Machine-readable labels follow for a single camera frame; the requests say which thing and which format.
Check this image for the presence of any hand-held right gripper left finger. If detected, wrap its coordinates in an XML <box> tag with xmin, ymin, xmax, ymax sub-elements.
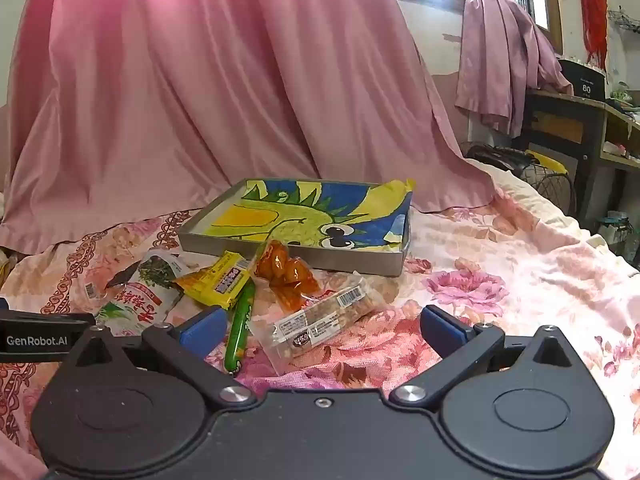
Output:
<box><xmin>60</xmin><ymin>306</ymin><xmax>258</xmax><ymax>408</ymax></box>

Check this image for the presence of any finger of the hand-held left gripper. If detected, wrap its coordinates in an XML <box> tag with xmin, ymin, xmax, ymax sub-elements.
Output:
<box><xmin>0</xmin><ymin>298</ymin><xmax>96</xmax><ymax>363</ymax></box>

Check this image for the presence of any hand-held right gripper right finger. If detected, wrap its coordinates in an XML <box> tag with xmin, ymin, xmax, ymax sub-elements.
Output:
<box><xmin>389</xmin><ymin>305</ymin><xmax>584</xmax><ymax>407</ymax></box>

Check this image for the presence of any green sausage stick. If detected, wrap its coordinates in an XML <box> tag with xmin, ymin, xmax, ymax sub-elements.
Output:
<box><xmin>223</xmin><ymin>280</ymin><xmax>257</xmax><ymax>375</ymax></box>

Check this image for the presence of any yellow snack packet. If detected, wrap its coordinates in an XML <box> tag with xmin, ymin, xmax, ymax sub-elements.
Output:
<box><xmin>175</xmin><ymin>251</ymin><xmax>253</xmax><ymax>309</ymax></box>

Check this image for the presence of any white green snack packet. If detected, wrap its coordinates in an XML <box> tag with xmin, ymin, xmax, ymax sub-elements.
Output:
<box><xmin>82</xmin><ymin>249</ymin><xmax>187</xmax><ymax>337</ymax></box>

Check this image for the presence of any orange snack packet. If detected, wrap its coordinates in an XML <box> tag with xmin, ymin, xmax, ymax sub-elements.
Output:
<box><xmin>252</xmin><ymin>240</ymin><xmax>323</xmax><ymax>311</ymax></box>

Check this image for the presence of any clear nut bar packet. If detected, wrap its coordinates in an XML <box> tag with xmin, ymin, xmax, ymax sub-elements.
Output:
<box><xmin>248</xmin><ymin>272</ymin><xmax>386</xmax><ymax>375</ymax></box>

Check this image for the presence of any grey metal tray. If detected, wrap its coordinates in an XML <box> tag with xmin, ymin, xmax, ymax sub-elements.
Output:
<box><xmin>176</xmin><ymin>177</ymin><xmax>415</xmax><ymax>277</ymax></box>

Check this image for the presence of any floral bed sheet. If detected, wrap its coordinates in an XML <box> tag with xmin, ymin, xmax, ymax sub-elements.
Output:
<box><xmin>0</xmin><ymin>157</ymin><xmax>640</xmax><ymax>480</ymax></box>

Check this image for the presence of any colourful cartoon paper liner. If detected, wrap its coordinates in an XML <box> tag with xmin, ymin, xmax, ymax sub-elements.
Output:
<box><xmin>202</xmin><ymin>179</ymin><xmax>416</xmax><ymax>253</ymax></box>

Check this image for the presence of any yellow cloth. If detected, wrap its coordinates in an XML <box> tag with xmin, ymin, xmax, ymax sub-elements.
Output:
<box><xmin>527</xmin><ymin>150</ymin><xmax>568</xmax><ymax>173</ymax></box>

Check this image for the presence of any wooden desk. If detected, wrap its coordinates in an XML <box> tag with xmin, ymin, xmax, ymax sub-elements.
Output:
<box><xmin>520</xmin><ymin>87</ymin><xmax>640</xmax><ymax>221</ymax></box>

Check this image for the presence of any large pink curtain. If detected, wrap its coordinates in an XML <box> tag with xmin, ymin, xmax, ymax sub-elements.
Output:
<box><xmin>0</xmin><ymin>0</ymin><xmax>496</xmax><ymax>256</ymax></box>

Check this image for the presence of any small pink hanging curtain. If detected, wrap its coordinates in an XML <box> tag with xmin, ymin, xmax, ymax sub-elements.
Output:
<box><xmin>454</xmin><ymin>0</ymin><xmax>575</xmax><ymax>139</ymax></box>

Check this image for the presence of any black box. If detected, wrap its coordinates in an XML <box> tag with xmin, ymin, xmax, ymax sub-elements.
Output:
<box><xmin>557</xmin><ymin>59</ymin><xmax>607</xmax><ymax>100</ymax></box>

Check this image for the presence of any red hanging ornament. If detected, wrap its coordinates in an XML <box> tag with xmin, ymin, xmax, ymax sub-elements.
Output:
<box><xmin>576</xmin><ymin>0</ymin><xmax>611</xmax><ymax>72</ymax></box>

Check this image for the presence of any wire wall shelf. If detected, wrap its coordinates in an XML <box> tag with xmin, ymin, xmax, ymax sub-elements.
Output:
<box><xmin>607</xmin><ymin>7</ymin><xmax>640</xmax><ymax>36</ymax></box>

